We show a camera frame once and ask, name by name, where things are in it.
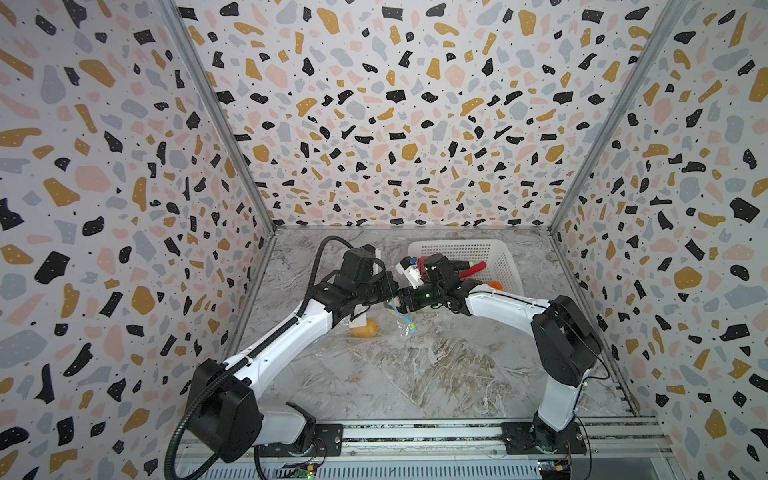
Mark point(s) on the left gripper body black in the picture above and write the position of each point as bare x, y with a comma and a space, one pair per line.
376, 290

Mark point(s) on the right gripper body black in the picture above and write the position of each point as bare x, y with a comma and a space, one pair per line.
405, 298

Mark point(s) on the yellow toy potato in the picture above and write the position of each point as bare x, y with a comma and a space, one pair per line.
368, 329

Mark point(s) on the clear zip top bag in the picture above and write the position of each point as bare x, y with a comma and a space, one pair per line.
388, 319

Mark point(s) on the white plastic basket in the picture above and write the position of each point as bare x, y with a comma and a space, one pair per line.
500, 265

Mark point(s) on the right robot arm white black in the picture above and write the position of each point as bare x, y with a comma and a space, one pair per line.
567, 345

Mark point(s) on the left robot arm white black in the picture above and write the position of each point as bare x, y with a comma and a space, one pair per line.
222, 408

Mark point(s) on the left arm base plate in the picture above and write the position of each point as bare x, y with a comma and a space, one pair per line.
321, 440

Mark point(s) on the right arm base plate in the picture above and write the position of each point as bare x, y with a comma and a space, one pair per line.
532, 438

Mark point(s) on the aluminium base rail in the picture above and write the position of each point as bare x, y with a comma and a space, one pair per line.
595, 448

